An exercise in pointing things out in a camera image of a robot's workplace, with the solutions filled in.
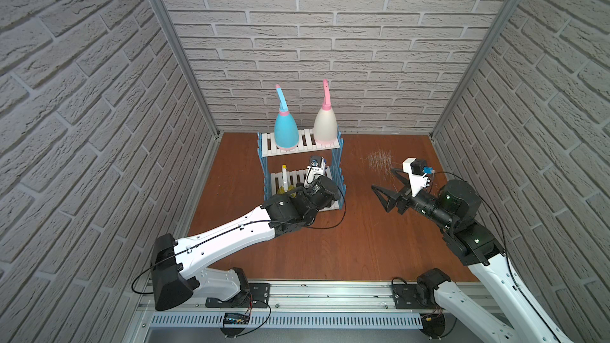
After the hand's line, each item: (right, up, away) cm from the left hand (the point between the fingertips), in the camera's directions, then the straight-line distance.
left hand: (322, 175), depth 72 cm
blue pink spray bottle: (-11, +13, 0) cm, 17 cm away
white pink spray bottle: (+1, +15, +1) cm, 16 cm away
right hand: (+15, -1, -9) cm, 18 cm away
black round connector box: (+33, -45, -3) cm, 56 cm away
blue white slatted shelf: (-4, +7, +7) cm, 11 cm away
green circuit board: (-27, -45, 0) cm, 53 cm away
